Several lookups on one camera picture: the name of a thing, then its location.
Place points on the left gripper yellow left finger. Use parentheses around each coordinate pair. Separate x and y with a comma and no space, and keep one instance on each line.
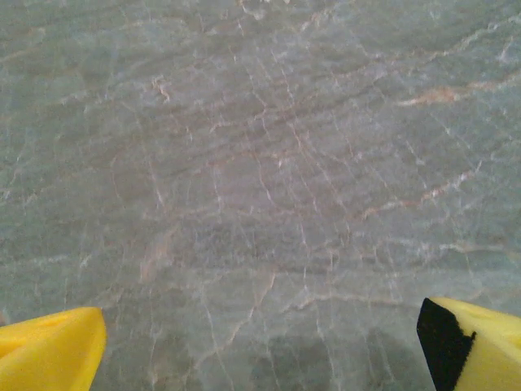
(49,354)

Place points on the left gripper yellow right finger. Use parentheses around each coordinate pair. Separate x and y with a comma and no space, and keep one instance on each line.
(484,354)

